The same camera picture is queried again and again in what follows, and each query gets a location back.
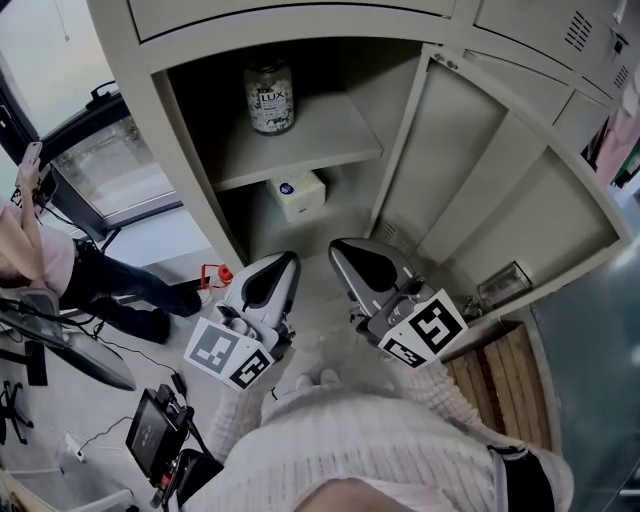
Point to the hanging clothes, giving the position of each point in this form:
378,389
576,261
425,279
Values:
617,140

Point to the grey metal locker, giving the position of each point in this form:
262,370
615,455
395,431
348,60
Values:
465,165

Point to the black window frame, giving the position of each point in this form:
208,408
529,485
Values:
107,107

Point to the person's left white shoe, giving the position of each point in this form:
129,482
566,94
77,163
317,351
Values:
304,382

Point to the grey office chair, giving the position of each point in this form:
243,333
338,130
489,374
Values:
75,340

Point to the black tablet screen on stand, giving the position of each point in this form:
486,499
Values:
150,435

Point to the person's left forearm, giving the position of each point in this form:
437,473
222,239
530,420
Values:
235,420

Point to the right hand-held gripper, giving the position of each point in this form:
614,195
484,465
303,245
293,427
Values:
380,280

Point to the person's white knit sweater torso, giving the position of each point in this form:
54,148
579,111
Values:
350,440

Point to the clear plastic card holder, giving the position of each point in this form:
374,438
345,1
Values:
505,286

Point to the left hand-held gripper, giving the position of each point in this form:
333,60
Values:
260,290

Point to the white power strip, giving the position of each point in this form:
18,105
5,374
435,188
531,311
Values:
75,446

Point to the person's right forearm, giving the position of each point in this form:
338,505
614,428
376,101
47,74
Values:
450,400

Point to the person's white shoe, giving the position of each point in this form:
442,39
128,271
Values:
329,377
304,382

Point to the person's right white shoe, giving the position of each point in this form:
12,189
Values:
329,377

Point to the wooden pallet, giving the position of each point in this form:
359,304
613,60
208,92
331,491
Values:
500,390

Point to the white tissue pack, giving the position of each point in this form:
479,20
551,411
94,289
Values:
297,192

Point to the black chair base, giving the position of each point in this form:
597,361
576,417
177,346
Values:
12,415

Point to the floral print bottle item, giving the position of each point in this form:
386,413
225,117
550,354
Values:
269,97

